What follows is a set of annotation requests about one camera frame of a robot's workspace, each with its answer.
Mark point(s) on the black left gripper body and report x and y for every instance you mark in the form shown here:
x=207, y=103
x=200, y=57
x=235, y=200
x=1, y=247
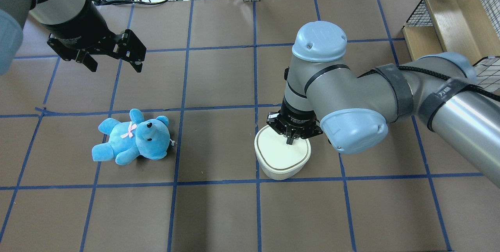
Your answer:
x=79, y=25

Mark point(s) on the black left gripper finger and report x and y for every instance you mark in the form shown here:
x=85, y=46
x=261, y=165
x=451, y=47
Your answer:
x=129, y=48
x=84, y=57

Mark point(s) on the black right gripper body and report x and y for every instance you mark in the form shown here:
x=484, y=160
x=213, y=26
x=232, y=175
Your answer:
x=293, y=113

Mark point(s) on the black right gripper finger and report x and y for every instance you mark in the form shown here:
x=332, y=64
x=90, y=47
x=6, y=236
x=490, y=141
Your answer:
x=290, y=139

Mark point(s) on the white trash can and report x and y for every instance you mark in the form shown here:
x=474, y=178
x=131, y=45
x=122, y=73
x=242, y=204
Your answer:
x=277, y=159

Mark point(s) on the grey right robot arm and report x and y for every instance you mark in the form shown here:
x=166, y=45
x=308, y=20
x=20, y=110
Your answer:
x=323, y=95

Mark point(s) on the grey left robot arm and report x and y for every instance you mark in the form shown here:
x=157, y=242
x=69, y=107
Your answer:
x=14, y=14

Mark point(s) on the blue teddy bear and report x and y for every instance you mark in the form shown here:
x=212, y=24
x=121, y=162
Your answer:
x=129, y=140

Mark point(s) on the wooden box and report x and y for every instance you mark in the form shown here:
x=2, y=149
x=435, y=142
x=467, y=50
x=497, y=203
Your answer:
x=461, y=26

